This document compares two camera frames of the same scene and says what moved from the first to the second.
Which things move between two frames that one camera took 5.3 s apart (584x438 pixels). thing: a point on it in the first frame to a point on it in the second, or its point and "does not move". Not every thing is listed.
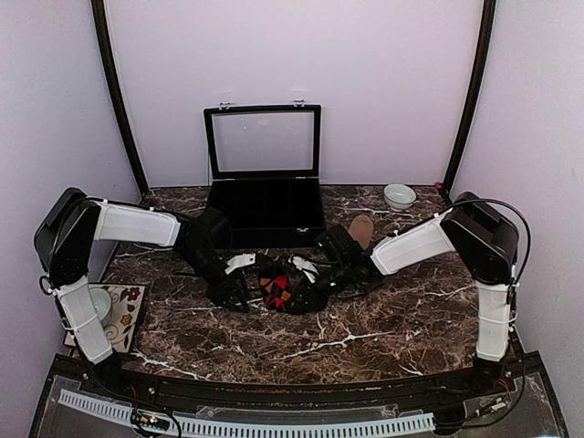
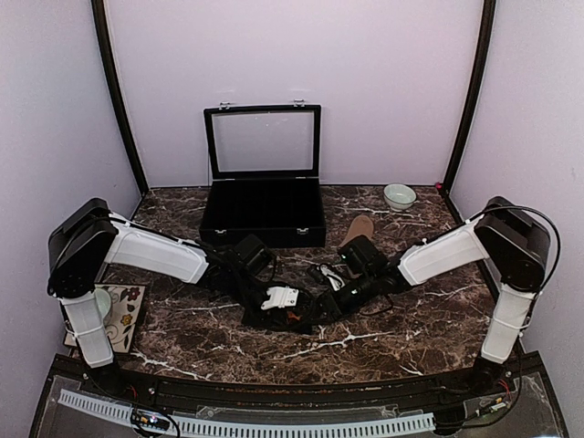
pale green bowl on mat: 101,302 does not move
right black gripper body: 322,300 to 365,293
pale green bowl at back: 399,196 does not move
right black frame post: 476,85 does not move
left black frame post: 102,27 does not move
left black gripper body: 214,291 to 260,318
